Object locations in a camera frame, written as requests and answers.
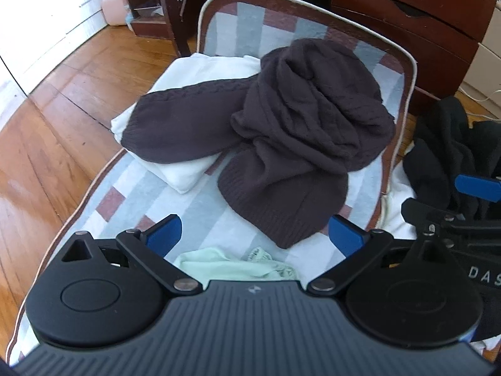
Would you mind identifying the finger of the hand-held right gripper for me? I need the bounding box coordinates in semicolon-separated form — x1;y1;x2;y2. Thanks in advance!
455;174;501;201
401;198;466;230

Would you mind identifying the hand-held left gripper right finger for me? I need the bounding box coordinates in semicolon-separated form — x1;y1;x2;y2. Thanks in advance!
306;215;449;294

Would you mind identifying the plaid blanket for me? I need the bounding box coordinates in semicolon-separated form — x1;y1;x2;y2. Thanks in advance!
6;0;417;365

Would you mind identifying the dark wooden dresser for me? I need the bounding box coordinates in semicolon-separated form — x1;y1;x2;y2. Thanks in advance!
331;0;499;114

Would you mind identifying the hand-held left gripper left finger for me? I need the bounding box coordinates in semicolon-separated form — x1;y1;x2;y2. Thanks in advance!
59;215;203;294

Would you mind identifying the dark brown knit sweater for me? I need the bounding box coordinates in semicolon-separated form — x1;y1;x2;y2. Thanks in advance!
121;38;396;249

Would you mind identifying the pink case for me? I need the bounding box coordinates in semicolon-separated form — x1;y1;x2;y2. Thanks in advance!
102;0;128;26

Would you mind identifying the white wardrobe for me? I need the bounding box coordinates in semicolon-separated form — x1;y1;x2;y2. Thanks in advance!
0;0;132;95

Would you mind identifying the dark wooden chair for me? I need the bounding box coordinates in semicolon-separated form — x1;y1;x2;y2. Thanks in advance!
157;0;292;57

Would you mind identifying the black garment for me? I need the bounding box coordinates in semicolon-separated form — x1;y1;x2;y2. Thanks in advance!
403;96;501;220

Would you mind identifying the white folded cloth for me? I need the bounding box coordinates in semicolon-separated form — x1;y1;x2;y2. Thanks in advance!
110;53;262;194

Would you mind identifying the light green garment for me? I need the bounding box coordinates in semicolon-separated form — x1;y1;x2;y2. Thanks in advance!
174;247;298;283

